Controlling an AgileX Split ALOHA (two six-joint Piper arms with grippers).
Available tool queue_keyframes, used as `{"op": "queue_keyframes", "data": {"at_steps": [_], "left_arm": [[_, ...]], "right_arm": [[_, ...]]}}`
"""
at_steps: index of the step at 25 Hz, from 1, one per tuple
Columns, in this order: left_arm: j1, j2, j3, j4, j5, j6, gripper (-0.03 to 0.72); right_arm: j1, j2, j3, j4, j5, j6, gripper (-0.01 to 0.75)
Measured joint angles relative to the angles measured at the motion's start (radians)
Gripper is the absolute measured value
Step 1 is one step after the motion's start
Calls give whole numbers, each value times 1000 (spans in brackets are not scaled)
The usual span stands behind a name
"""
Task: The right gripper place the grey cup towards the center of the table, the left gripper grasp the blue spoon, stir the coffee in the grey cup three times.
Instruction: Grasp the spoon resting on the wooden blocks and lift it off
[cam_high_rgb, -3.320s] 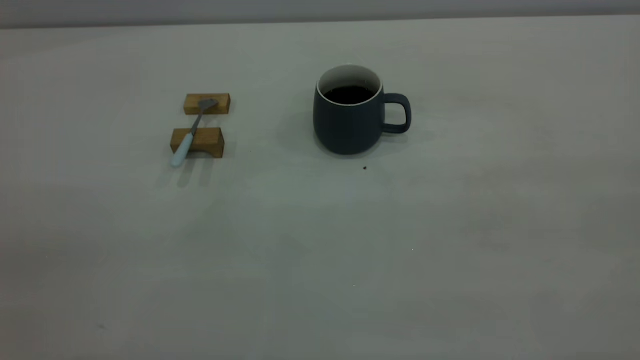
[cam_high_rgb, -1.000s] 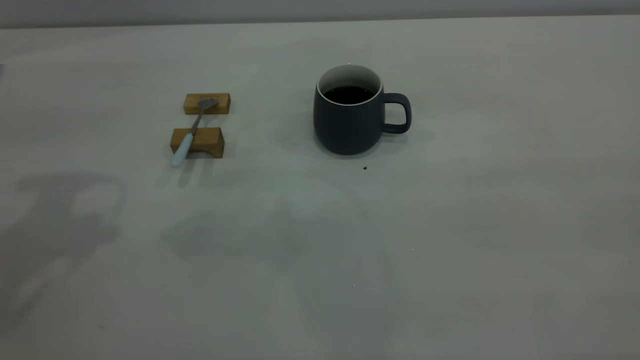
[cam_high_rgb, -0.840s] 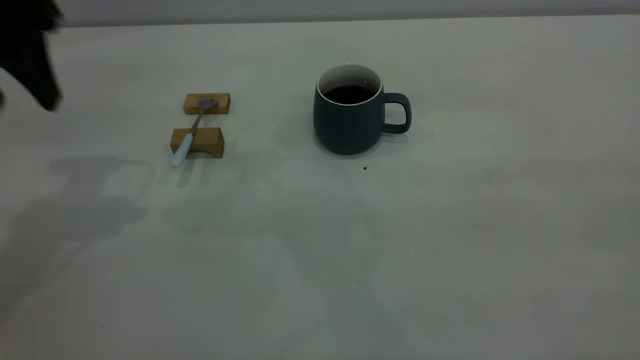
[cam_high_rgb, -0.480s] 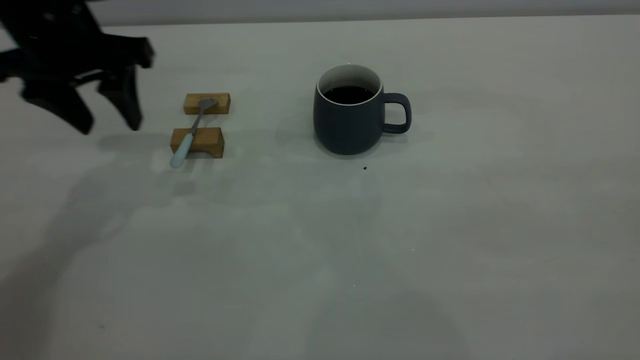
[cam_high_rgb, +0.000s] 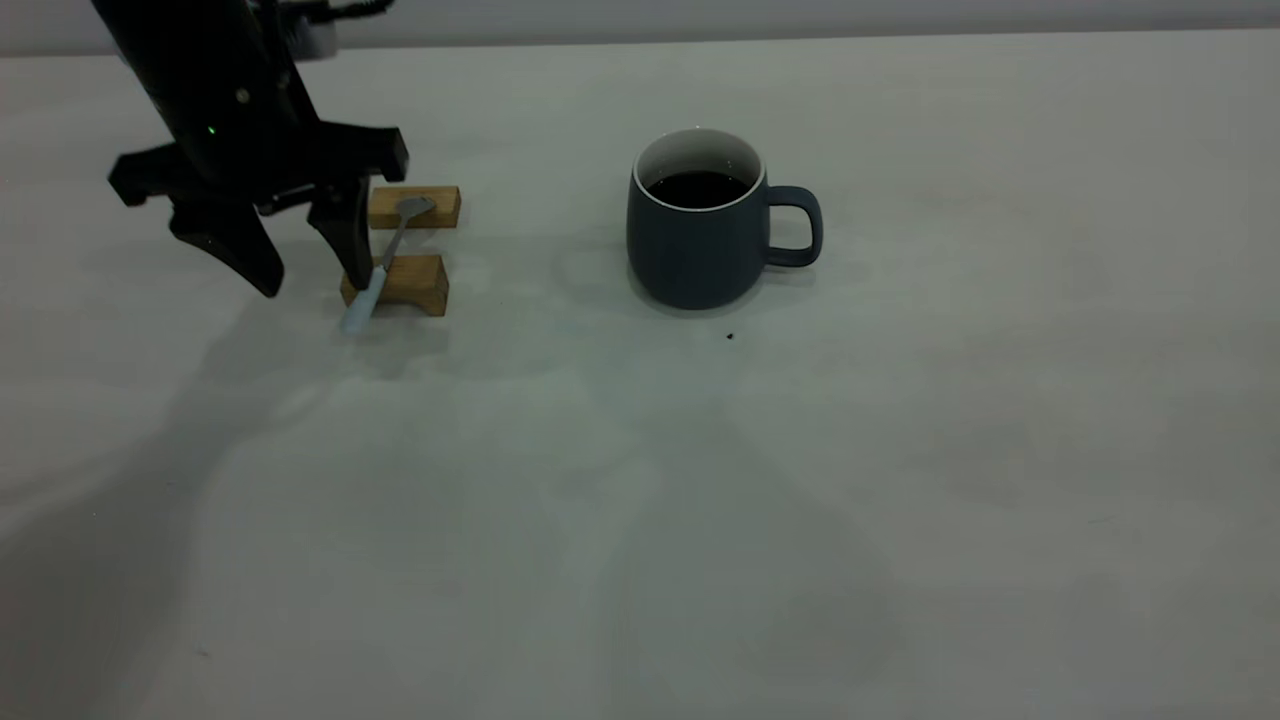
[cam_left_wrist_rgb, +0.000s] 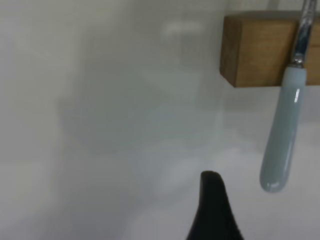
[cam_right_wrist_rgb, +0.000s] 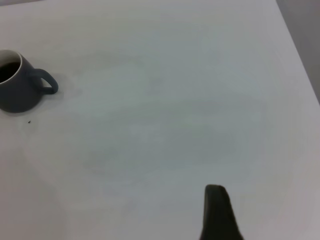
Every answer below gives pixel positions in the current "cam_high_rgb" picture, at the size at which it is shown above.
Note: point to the arched wooden block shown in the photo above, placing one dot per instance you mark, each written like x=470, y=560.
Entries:
x=420, y=285

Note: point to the dark grey mug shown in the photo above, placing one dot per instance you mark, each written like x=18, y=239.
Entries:
x=690, y=260

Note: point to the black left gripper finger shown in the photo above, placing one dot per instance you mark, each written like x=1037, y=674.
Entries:
x=235, y=240
x=345, y=225

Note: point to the flat wooden block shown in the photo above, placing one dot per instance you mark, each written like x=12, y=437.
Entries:
x=447, y=207

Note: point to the dark coffee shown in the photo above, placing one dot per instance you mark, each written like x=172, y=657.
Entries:
x=700, y=190

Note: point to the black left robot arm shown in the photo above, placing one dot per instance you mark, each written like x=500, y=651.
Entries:
x=180, y=25

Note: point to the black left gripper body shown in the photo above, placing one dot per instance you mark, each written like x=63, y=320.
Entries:
x=230, y=140

